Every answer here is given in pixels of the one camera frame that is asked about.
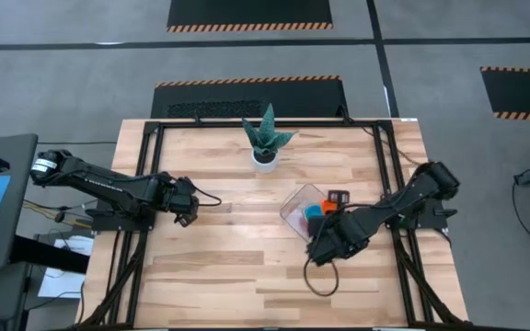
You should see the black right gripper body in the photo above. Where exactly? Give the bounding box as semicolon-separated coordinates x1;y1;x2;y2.
306;214;371;266

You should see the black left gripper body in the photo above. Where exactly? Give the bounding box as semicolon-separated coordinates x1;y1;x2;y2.
162;177;201;215

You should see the orange measuring cup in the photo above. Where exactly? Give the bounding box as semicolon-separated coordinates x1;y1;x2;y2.
318;199;340;216

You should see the teal measuring cup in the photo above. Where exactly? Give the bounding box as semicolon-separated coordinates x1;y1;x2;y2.
303;205;324;222

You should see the clear plastic basket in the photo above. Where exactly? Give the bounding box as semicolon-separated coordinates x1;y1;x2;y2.
279;183;340;241

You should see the white plant pot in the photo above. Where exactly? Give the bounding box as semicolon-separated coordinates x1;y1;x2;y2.
250;149;279;175

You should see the black striped-edge floor mat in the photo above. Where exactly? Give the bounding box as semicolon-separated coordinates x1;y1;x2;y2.
150;74;350;120
167;0;334;34
479;66;530;123

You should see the green snake plant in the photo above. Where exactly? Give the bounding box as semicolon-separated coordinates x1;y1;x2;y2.
241;103;297;157

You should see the black desk leg bar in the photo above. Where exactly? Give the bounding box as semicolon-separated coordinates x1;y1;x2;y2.
9;234;91;275

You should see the white paper sheet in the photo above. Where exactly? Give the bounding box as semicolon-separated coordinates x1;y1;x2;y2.
38;234;96;300

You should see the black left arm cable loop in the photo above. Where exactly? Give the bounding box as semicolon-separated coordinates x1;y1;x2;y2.
194;186;223;207

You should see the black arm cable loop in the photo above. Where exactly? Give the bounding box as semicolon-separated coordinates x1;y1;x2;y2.
194;186;223;207
302;255;340;297

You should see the black right arm cable loop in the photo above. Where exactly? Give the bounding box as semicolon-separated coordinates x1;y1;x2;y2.
302;255;340;297

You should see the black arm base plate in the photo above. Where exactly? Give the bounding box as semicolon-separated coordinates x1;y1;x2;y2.
381;192;459;231
85;195;156;233

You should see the yellow and black cable bundle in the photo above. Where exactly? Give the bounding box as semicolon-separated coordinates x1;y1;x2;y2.
23;198;94;230

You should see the black aluminium table frame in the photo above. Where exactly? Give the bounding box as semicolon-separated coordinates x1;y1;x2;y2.
75;118;471;331

